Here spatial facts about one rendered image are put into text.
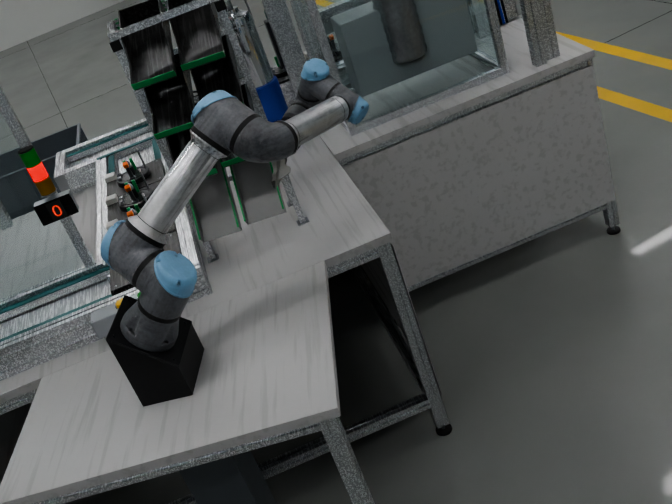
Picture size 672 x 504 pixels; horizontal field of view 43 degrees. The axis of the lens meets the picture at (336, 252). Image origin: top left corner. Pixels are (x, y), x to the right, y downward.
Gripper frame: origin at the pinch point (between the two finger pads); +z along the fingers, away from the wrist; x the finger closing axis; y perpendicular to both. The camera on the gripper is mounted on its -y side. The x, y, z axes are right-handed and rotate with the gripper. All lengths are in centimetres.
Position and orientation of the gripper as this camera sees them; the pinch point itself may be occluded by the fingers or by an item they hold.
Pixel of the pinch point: (256, 169)
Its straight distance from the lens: 240.8
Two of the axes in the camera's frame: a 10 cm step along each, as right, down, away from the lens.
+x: 5.5, 7.1, 4.4
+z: -4.1, 6.9, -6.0
